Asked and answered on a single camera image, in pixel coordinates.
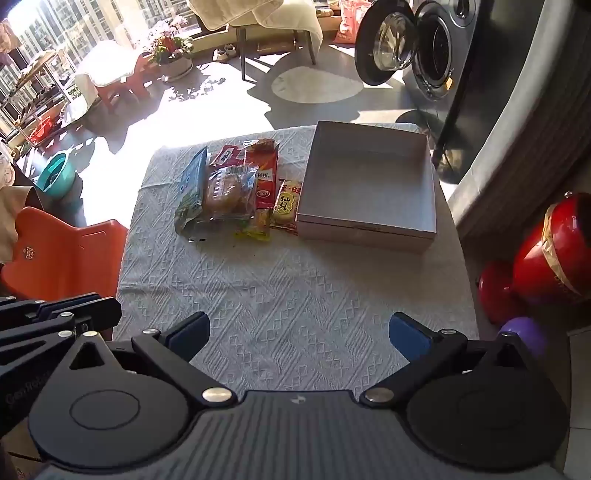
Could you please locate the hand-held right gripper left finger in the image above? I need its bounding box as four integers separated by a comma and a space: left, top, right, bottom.
64, 311, 238, 409

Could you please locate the red chicken leg pouch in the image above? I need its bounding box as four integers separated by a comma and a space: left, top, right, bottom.
210, 144, 245, 169

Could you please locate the blue seaweed snack packet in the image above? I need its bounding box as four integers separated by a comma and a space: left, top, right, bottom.
174, 146, 209, 234

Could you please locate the purple ball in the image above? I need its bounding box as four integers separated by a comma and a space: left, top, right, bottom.
499, 316, 548, 356

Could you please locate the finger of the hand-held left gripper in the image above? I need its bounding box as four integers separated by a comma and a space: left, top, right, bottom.
0, 324, 75, 368
0, 293, 123, 341

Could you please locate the orange plastic chair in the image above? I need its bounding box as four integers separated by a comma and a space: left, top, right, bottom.
0, 206, 130, 301

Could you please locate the teal plastic basin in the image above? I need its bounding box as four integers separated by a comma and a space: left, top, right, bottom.
36, 152, 84, 195

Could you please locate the red yellow ball biscuit packet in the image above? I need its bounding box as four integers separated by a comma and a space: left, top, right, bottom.
233, 208, 273, 241

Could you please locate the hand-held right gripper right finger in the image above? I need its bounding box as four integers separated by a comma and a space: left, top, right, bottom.
360, 313, 533, 408

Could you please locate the white cushion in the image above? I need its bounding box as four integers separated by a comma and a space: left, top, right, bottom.
74, 39, 148, 88

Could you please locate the long red spicy strip packet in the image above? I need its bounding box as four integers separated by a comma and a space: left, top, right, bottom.
244, 148, 280, 210

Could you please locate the white textured tablecloth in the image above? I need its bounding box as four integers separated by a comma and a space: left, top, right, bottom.
113, 122, 481, 402

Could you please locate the chair with beige blanket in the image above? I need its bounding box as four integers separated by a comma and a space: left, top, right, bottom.
189, 0, 324, 65

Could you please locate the metal shelf rack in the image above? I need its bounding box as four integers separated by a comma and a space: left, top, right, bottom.
0, 46, 79, 139

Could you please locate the red printed sack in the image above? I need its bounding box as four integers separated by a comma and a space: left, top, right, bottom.
332, 0, 372, 44

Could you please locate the beige cloth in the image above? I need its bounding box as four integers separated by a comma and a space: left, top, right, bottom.
0, 152, 42, 264

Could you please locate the yellow rice cracker packet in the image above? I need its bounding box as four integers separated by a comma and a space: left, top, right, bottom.
270, 179, 303, 236

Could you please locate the clear bun packet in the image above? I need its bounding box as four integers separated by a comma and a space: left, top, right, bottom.
202, 165, 259, 222

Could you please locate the round white rug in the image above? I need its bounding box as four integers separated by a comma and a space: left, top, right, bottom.
270, 67, 365, 102

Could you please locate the pale pink cardboard box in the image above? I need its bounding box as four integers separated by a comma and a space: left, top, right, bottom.
295, 121, 438, 252

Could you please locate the red basket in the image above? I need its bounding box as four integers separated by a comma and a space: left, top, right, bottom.
28, 115, 61, 144

